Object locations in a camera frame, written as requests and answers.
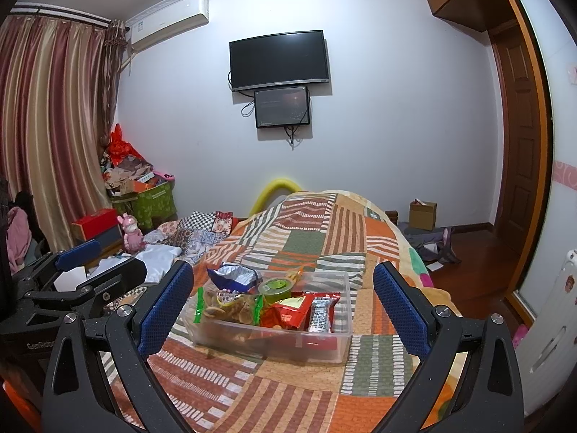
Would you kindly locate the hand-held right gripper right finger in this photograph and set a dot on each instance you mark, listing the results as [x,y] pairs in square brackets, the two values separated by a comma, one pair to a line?
[399,306]

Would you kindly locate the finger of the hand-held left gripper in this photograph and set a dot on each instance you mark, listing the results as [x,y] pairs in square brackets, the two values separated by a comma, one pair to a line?
[79,252]
[117,275]

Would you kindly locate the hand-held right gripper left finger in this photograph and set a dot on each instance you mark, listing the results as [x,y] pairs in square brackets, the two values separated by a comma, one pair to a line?
[164,306]

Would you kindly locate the clear plastic container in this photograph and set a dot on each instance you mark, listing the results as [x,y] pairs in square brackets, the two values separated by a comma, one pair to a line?
[270,345]

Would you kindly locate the white paper sheet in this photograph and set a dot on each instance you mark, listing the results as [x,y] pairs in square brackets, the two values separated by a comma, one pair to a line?
[70,279]

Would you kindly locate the red box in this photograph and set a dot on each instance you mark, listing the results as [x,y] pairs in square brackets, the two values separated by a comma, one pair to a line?
[94,223]

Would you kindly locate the pink plush toy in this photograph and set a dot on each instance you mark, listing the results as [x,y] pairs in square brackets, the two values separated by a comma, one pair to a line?
[131,234]

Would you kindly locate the cookie bag green edges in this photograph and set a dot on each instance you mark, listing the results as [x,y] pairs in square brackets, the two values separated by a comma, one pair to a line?
[225,309]

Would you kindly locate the pink garment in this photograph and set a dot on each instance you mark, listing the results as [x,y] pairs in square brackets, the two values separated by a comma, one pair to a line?
[18,234]

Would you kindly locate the grey pink backpack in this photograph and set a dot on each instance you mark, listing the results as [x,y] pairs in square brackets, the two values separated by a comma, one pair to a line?
[432,243]

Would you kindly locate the blue silver chip bag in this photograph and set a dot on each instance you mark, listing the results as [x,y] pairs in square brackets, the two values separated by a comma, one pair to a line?
[232,277]

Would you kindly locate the green patterned box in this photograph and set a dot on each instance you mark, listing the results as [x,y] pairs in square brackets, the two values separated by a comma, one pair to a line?
[151,205]

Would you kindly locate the silver red snack bar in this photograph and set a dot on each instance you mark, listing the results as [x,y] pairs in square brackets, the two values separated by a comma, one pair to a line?
[321,313]

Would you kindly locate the checkered patchwork quilt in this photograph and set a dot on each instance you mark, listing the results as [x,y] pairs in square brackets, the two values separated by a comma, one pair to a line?
[203,225]

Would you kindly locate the small wooden box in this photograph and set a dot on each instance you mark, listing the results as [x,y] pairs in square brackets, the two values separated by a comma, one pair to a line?
[392,216]

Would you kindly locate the brown cardboard box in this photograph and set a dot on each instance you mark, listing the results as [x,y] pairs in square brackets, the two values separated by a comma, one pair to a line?
[423,215]

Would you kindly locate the pile of papers and cardboard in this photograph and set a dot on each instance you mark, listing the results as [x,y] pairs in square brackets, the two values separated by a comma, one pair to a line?
[130,173]

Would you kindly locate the orange snack packet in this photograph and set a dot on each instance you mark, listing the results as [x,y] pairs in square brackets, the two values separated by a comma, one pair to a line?
[295,275]

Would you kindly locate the red snack packet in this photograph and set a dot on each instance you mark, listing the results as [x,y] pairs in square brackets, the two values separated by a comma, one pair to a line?
[288,313]

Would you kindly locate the green lidded cup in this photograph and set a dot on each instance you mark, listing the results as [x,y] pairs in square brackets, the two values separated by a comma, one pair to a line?
[276,289]

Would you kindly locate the red plastic bag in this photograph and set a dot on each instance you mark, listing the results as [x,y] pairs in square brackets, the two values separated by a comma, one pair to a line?
[121,146]

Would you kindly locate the striped patchwork blanket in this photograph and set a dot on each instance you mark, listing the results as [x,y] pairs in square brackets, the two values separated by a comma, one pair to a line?
[293,216]

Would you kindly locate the striped brown curtain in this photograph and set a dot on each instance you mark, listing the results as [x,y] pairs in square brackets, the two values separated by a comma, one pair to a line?
[49,112]

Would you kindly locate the yellow foam tube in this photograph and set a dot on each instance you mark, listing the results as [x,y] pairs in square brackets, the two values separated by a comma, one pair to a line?
[277,186]

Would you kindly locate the brown wooden door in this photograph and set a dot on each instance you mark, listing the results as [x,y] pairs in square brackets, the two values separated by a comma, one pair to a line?
[518,153]

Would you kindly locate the white air conditioner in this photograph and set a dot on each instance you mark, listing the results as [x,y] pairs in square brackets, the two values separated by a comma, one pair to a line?
[167,22]

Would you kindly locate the small black wall monitor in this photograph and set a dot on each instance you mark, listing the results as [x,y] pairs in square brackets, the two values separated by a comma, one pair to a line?
[281,106]

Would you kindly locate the curtain rail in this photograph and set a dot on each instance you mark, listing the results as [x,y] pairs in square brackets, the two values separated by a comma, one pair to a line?
[58,12]

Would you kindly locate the black wall television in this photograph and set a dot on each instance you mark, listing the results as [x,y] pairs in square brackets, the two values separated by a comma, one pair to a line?
[279,61]

